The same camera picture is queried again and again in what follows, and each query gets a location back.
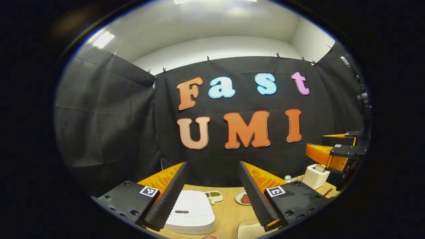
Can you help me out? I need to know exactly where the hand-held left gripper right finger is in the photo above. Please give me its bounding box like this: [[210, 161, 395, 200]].
[[238, 161, 336, 232]]

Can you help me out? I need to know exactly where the white rice cooker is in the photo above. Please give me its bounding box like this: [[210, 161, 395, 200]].
[[165, 190, 216, 235]]

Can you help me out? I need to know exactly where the white divided condiment dish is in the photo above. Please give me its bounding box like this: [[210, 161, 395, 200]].
[[204, 191, 223, 204]]

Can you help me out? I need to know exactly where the clear rice container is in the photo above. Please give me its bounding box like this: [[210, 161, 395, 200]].
[[237, 218, 276, 239]]

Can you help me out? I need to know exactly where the ceiling light panel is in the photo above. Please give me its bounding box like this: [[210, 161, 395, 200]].
[[93, 31, 116, 49]]

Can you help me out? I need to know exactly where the black backdrop cloth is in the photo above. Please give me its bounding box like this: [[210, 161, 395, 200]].
[[55, 41, 369, 196]]

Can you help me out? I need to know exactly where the white rice heap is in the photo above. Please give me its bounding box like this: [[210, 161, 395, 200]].
[[242, 223, 266, 233]]

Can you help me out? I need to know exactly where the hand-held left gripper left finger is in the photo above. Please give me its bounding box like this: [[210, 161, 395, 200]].
[[91, 162, 189, 232]]

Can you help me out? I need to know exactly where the white round plate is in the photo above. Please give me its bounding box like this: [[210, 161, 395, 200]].
[[234, 190, 253, 206]]

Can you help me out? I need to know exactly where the white toaster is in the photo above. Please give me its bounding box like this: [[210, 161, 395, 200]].
[[301, 164, 330, 190]]

